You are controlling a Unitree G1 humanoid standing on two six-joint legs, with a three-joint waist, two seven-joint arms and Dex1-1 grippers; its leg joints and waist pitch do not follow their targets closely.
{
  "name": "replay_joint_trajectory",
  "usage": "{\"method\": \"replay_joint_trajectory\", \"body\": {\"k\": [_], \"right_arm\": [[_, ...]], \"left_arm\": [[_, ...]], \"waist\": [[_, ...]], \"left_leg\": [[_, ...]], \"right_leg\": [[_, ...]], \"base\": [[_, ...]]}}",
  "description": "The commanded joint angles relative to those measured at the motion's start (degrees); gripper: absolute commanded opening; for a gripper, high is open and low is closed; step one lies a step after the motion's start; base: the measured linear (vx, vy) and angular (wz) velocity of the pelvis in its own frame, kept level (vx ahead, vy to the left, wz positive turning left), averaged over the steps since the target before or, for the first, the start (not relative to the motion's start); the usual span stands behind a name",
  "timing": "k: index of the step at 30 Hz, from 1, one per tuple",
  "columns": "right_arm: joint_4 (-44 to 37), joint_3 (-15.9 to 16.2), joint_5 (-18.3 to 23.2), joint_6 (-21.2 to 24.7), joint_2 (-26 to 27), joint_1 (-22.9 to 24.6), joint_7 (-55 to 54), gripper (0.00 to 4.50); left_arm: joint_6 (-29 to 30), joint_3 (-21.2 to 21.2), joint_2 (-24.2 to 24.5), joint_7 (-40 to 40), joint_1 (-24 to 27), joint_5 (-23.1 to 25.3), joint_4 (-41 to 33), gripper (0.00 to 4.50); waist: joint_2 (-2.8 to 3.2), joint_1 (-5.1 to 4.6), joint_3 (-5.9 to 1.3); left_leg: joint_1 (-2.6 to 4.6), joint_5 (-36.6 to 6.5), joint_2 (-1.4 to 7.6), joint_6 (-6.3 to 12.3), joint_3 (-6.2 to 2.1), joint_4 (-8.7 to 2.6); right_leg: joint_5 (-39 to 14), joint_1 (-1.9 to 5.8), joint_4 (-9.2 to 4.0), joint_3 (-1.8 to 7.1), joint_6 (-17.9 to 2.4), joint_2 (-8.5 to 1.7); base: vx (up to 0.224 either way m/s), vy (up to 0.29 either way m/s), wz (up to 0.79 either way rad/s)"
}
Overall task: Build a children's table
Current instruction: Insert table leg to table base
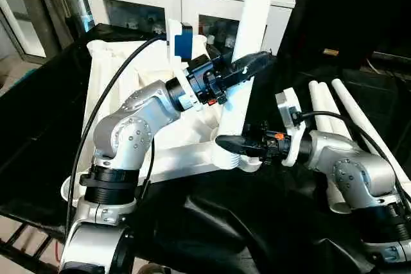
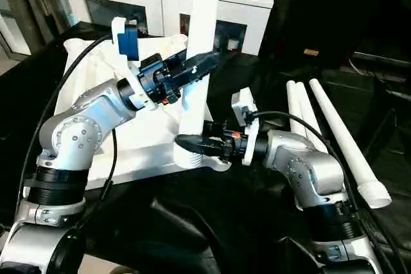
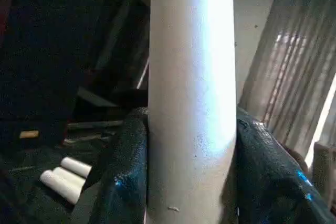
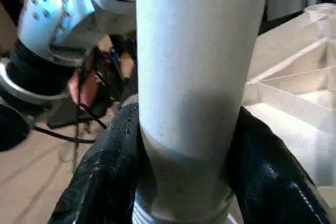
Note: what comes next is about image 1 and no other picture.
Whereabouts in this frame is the white plastic table leg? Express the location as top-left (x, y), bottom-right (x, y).
top-left (319, 81), bottom-right (351, 135)
top-left (330, 78), bottom-right (411, 205)
top-left (308, 80), bottom-right (353, 214)
top-left (217, 0), bottom-right (284, 160)

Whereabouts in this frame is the white plastic table top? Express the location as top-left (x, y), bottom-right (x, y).
top-left (61, 38), bottom-right (264, 208)

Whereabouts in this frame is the black plastic mat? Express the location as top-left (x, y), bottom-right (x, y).
top-left (0, 22), bottom-right (411, 274)

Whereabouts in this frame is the grey metal stand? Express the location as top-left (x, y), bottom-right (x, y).
top-left (0, 0), bottom-right (91, 64)

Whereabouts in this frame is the black bench with silver rail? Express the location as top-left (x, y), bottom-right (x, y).
top-left (366, 48), bottom-right (411, 92)

